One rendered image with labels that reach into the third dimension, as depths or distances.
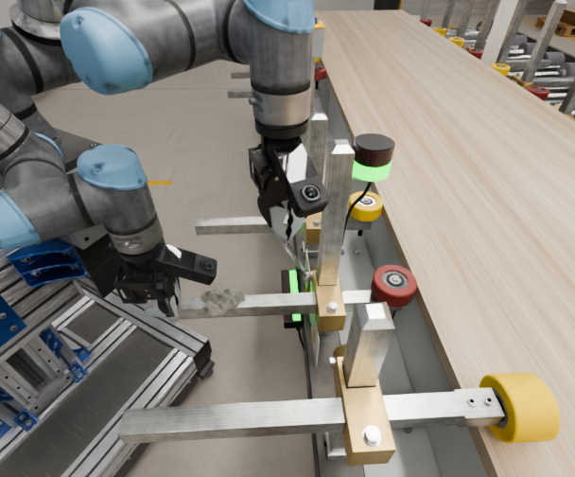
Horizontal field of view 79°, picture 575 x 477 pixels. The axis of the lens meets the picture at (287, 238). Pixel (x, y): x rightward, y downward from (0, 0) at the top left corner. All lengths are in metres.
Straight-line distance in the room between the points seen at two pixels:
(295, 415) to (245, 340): 1.20
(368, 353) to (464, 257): 0.43
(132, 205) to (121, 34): 0.22
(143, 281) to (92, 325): 1.02
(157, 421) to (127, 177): 0.30
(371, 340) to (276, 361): 1.22
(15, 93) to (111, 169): 0.39
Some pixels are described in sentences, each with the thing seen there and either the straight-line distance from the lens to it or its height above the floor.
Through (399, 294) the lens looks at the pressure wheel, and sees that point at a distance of 0.67.
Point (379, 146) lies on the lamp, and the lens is 0.53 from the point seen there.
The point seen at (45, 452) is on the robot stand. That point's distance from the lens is 1.44.
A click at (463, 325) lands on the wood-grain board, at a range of 0.68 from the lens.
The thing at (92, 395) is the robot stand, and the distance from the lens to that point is 1.46.
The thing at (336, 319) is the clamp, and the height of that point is 0.86.
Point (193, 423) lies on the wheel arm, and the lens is 0.49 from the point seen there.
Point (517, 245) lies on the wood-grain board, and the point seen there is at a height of 0.90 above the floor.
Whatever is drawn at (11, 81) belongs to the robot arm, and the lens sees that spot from 0.85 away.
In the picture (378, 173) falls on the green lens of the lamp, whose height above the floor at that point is 1.13.
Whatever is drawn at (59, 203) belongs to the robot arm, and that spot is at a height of 1.15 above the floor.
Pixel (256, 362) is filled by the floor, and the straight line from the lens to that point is 1.60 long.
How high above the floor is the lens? 1.40
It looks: 42 degrees down
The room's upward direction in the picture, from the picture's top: straight up
